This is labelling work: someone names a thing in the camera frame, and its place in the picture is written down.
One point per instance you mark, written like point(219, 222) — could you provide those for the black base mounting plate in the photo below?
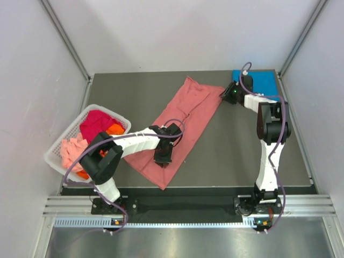
point(183, 205)

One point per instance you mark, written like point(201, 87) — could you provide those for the grey slotted cable duct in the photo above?
point(108, 222)

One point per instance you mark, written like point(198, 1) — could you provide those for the left aluminium frame post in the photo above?
point(50, 12)

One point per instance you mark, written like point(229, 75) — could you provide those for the white plastic laundry basket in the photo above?
point(53, 157)

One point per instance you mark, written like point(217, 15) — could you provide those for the magenta t shirt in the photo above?
point(96, 122)

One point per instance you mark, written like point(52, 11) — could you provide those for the orange t shirt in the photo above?
point(115, 129)

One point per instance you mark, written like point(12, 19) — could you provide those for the light peach t shirt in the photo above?
point(71, 149)

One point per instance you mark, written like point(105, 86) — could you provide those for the aluminium frame post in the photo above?
point(306, 29)
point(50, 12)

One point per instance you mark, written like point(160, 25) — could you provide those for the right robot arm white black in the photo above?
point(272, 129)

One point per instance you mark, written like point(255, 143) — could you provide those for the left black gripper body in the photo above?
point(164, 156)

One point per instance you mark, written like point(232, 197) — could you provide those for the right aluminium frame post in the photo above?
point(306, 29)

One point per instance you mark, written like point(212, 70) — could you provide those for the folded blue t shirt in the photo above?
point(263, 81)

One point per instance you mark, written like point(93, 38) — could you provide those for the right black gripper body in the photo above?
point(231, 95)

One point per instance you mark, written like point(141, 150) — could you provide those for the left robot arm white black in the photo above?
point(101, 158)

